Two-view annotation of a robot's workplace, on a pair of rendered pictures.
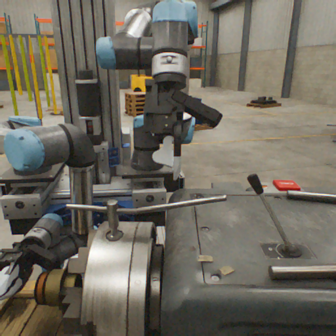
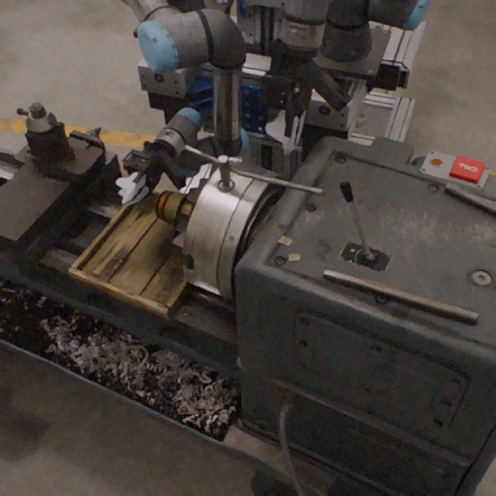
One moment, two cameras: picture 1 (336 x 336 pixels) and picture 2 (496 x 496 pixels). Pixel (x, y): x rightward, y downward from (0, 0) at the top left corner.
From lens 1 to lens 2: 0.86 m
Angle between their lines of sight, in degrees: 37
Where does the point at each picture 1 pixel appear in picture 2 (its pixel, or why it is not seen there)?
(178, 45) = (308, 15)
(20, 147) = (153, 50)
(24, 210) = (164, 85)
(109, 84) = not seen: outside the picture
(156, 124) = (272, 98)
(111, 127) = not seen: outside the picture
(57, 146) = (194, 50)
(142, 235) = (251, 195)
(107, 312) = (203, 253)
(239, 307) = (285, 288)
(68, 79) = not seen: outside the picture
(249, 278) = (307, 270)
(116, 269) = (217, 221)
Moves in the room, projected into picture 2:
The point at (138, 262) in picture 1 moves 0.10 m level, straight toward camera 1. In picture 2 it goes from (237, 220) to (221, 255)
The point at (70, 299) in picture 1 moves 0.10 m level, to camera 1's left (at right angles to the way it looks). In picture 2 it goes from (182, 228) to (144, 215)
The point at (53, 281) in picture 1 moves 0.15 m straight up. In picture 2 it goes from (171, 204) to (164, 158)
